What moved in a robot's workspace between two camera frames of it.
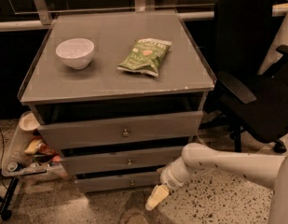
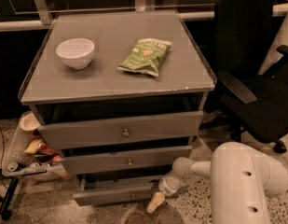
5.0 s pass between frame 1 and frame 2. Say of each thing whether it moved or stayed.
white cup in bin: stayed
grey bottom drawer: moved
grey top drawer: stayed
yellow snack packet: stayed
